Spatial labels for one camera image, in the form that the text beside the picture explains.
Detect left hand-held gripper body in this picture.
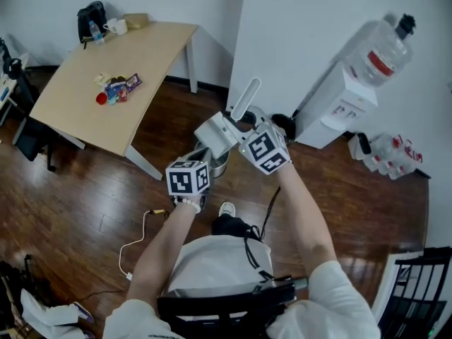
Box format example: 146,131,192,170
165,160,215,208

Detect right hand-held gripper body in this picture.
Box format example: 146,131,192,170
239,120,292,175

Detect silver metal bin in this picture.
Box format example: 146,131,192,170
195,139,230,179

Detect white long-handled dustpan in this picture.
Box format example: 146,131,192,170
194,77,263,157

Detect person's left forearm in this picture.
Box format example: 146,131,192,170
126,203,198,302

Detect person's right forearm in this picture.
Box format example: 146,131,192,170
273,160,338,282

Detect black-lined waste bin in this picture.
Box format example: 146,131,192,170
270,113,297,143

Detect person's right white shoe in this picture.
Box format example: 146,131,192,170
218,201,237,218

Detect person's black trousers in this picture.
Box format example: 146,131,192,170
210,214,262,242

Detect white water dispenser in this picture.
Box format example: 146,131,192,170
295,60,379,150

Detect person's white shirt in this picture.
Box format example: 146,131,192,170
102,234,382,339

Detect small white bin black lid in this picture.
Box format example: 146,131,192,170
347,131,372,161

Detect light wooden table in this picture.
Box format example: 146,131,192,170
12,21,199,182

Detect pile of colourful snack packets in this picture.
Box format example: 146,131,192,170
93,71,143,105

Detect cluster of clear water jugs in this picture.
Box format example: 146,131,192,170
363,134,424,181

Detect black chest-mounted rig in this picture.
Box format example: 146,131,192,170
157,277,308,339

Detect large clear dispenser water jug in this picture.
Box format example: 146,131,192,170
344,12,417,88

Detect tan cardboard box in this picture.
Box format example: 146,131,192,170
123,12,149,31

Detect small clear water bottle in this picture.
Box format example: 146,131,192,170
88,20,106,47

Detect black office chair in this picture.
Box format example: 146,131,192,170
13,72,57,172

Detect purple shoe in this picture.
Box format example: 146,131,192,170
72,301,95,324

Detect white garment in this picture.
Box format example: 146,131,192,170
20,287,84,337

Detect black equipment bag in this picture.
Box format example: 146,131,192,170
0,256,36,331

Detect black stair railing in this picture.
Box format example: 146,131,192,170
377,246,452,339

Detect white power cable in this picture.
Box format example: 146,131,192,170
119,210,151,278

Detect black body cables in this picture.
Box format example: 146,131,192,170
243,185,283,282

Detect thin black floor cable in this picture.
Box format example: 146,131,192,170
76,287,124,303

